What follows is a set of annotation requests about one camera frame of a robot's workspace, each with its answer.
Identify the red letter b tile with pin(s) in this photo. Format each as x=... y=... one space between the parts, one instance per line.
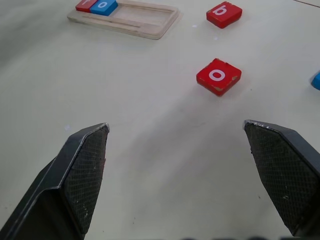
x=223 y=14

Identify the wooden tile tray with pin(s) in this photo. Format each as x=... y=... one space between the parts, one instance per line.
x=130 y=21

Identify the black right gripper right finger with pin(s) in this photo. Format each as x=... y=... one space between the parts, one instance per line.
x=282 y=170

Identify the blue letter o tile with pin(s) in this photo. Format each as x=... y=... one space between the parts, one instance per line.
x=103 y=7

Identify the red letter o tile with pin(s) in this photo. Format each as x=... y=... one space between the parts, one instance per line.
x=218 y=76

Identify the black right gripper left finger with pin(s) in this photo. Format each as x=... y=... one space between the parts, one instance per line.
x=75 y=180

